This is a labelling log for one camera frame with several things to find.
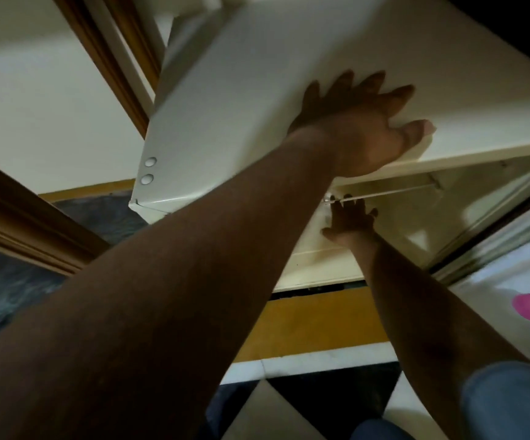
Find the person's right hand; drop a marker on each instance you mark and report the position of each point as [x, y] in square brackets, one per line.
[351, 226]

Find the person's left hand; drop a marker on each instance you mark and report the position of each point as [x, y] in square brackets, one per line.
[356, 137]

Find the person's left thumb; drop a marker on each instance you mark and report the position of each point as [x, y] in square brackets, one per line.
[416, 132]

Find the person's right thumb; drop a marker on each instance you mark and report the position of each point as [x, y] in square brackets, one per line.
[331, 233]

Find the person's left little finger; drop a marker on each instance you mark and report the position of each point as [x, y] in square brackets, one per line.
[311, 98]

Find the person's left middle finger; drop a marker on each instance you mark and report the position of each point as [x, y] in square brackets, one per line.
[372, 86]

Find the white refrigerator door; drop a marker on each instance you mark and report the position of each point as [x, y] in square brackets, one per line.
[246, 86]

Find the person's left forearm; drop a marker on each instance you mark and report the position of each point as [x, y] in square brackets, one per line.
[146, 288]

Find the person's right forearm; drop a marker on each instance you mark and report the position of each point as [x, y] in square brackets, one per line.
[421, 325]

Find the white refrigerator body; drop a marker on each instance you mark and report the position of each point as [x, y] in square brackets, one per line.
[421, 233]

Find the white round screw cap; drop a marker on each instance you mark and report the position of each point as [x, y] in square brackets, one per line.
[146, 179]
[150, 162]

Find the white cover with pink dot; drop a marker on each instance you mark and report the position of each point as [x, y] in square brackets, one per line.
[512, 279]

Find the blue jeans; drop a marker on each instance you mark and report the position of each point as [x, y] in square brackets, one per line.
[508, 403]

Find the brown wooden moulding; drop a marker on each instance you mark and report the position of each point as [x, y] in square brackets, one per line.
[22, 224]

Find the white door shelf rail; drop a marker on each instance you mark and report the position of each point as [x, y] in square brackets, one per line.
[386, 191]

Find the brown wooden door frame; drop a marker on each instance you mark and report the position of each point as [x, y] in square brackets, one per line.
[109, 54]

